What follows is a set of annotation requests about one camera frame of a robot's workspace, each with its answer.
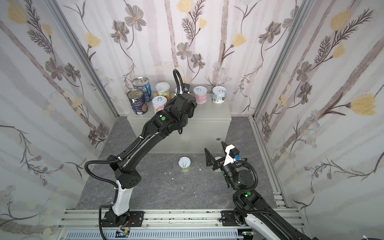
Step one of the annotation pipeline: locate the white lid green can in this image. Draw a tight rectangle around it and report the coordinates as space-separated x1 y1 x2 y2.
178 157 191 172

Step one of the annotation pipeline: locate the white lid teal can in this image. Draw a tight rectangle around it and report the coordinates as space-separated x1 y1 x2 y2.
212 86 227 104

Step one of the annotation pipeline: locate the white lid pink-red can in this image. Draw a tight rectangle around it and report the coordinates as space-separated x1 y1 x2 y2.
194 86 208 104

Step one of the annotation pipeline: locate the white lid pink can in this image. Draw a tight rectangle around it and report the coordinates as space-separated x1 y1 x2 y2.
152 96 168 113

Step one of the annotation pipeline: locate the white lid yellow-orange can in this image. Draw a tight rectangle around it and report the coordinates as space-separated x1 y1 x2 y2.
155 82 172 101

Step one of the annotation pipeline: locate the dark labelled tall can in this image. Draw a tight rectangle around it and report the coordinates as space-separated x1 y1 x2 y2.
127 89 148 115

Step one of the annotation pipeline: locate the blue labelled tall can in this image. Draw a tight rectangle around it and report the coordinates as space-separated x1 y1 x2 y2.
132 77 153 102

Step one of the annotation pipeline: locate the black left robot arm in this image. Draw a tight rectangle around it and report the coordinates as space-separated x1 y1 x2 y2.
108 93 197 218

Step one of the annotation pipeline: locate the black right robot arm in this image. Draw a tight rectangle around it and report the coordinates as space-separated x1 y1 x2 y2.
204 142 310 240

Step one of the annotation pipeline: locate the white lid yellow can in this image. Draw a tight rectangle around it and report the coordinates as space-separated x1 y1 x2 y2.
214 157 225 172

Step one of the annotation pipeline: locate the grey metal cabinet box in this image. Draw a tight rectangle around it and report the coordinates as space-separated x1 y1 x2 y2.
127 92 232 154

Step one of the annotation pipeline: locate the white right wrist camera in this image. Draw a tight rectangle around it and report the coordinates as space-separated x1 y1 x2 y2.
224 145 241 166

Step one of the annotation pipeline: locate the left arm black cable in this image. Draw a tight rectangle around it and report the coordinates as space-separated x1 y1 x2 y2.
83 68 184 240

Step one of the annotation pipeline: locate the white slotted cable duct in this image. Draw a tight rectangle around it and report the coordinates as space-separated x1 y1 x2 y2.
64 229 245 240

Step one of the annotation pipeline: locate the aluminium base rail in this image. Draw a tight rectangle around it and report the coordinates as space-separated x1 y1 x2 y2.
59 208 304 240

